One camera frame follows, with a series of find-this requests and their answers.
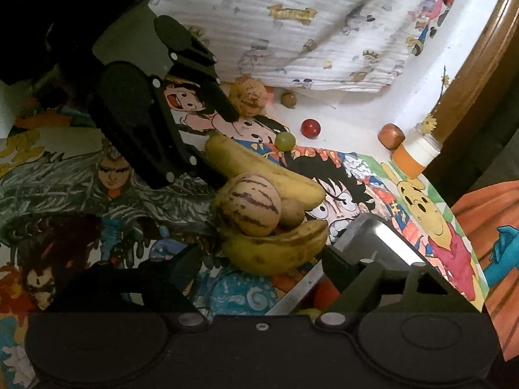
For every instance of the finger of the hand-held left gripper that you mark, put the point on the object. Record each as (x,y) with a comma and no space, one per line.
(211,85)
(170,158)

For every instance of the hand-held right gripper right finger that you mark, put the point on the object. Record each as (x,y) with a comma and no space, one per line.
(336,267)

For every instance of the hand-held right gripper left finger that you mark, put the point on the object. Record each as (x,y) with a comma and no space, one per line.
(178,269)

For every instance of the metal tray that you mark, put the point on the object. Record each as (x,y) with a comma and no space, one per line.
(377,243)

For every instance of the short spotted yellow banana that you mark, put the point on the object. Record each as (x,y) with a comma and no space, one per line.
(275,251)

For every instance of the brown oval fruit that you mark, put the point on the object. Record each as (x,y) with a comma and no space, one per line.
(292,212)

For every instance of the long yellow banana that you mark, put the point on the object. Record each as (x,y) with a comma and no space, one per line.
(243,162)

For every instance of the striped pepino melon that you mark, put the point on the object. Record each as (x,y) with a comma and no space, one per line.
(247,206)

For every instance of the green grape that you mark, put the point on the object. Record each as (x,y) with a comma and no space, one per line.
(284,140)

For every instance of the red cherry tomato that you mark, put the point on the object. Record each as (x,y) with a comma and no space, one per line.
(310,128)
(324,296)

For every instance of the walnut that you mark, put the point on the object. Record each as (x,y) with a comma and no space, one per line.
(249,95)

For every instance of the small brown round fruit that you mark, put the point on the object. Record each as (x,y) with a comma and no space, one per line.
(288,99)

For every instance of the colourful cartoon-print table cover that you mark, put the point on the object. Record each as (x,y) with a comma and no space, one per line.
(81,194)

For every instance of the white cartoon-print blanket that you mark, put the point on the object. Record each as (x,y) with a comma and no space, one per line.
(324,28)

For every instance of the orange and white jar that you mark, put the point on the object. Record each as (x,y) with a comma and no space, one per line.
(413,156)

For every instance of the brown rounded ornament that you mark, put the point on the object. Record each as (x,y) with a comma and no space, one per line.
(391,135)

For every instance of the orange dress painting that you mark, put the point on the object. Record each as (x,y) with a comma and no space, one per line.
(486,251)

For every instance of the dried yellow flower sprig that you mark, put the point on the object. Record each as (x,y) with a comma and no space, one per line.
(429,122)

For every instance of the wooden furniture frame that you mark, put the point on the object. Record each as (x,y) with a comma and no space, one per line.
(486,56)

